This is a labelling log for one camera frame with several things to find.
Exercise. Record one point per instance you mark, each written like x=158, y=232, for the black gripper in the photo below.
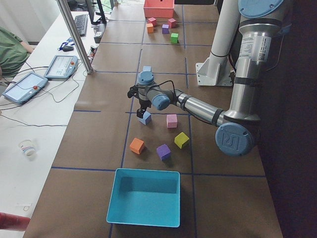
x=143, y=103

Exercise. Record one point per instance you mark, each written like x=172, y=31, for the light blue foam block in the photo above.
x=147, y=68

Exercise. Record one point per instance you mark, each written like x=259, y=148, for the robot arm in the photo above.
x=239, y=51

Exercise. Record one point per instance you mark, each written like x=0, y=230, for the pink foam block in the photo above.
x=171, y=121

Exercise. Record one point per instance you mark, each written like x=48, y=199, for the orange foam block left side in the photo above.
x=137, y=145

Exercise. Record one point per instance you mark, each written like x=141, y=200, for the orange foam block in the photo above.
x=150, y=28
x=137, y=145

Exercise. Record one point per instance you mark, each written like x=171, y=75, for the yellow foam block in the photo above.
x=181, y=140

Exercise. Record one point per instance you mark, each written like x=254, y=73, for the purple foam block left side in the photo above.
x=163, y=152

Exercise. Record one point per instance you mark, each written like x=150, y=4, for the purple foam block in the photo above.
x=165, y=29
x=163, y=152

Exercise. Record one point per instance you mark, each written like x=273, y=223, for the green foam block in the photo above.
x=174, y=38

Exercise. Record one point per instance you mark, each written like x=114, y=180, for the purple foam block right side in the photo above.
x=165, y=29

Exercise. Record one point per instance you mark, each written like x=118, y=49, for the orange foam block right side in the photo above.
x=150, y=28

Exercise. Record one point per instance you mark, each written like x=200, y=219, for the red foam block upper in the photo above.
x=152, y=21

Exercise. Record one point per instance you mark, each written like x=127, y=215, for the red foam block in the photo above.
x=152, y=21
x=172, y=23

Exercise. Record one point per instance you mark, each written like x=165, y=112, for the red foam block lower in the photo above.
x=172, y=23

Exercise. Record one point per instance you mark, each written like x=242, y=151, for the teach pendant far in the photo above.
x=61, y=68

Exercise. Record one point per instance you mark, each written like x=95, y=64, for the teach pendant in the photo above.
x=61, y=68
x=25, y=88

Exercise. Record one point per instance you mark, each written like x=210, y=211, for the teal plastic bin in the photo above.
x=145, y=198

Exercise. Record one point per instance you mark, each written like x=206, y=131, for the pink plastic bin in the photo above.
x=158, y=8

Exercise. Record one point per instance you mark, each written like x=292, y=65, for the black computer mouse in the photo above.
x=67, y=48

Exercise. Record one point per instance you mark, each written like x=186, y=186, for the black keyboard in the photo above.
x=81, y=22

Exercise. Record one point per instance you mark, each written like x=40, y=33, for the teach pendant near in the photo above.
x=25, y=88

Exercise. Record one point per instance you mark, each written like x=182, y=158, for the paper cup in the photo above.
x=27, y=147

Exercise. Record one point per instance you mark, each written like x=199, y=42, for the person in green shirt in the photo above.
x=13, y=53

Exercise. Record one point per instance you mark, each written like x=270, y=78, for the red cylinder object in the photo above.
x=13, y=222

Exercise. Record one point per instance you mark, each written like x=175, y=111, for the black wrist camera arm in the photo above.
x=133, y=92

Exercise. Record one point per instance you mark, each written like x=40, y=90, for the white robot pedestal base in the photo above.
x=215, y=71

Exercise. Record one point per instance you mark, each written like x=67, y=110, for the aluminium frame post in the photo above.
x=68, y=18

